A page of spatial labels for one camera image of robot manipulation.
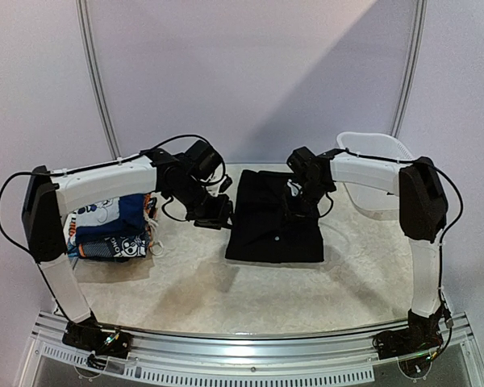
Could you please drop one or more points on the aluminium front rail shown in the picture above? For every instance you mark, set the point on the aluminium front rail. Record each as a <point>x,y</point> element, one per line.
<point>341,358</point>

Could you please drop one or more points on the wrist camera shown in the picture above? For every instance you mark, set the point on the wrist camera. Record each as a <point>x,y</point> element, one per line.
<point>225,184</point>
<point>294,188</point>

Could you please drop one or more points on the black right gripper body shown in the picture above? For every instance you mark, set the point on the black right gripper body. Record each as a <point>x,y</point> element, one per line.
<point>297,201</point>

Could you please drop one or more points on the left wall aluminium profile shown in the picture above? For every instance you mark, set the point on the left wall aluminium profile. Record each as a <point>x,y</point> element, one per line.
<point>91,58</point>

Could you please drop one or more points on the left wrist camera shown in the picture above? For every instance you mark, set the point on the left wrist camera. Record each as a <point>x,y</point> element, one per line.
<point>225,184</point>

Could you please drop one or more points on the right wall aluminium profile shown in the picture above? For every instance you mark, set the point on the right wall aluminium profile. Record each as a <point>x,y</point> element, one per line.
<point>410,68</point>

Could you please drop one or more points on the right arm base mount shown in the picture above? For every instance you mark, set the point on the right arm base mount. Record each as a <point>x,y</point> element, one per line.
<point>418,345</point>

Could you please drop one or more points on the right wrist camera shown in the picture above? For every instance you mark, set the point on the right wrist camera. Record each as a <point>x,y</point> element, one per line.
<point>294,188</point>

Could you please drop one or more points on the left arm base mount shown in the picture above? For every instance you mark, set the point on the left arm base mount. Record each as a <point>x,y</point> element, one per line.
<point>101,341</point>

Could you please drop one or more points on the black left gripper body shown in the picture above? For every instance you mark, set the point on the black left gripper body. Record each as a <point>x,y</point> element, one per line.
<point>206,213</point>

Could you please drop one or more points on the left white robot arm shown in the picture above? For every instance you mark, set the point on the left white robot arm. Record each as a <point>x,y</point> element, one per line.
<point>52,196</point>

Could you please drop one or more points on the wall aluminium profile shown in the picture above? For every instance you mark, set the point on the wall aluminium profile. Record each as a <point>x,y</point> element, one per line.
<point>410,68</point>
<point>91,58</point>

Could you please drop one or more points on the black garment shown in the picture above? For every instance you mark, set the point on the black garment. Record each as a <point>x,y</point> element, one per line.
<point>262,231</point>

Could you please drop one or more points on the white plastic basket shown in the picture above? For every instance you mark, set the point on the white plastic basket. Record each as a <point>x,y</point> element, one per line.
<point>368,167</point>

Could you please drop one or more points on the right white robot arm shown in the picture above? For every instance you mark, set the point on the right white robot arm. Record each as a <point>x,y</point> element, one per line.
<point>423,208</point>

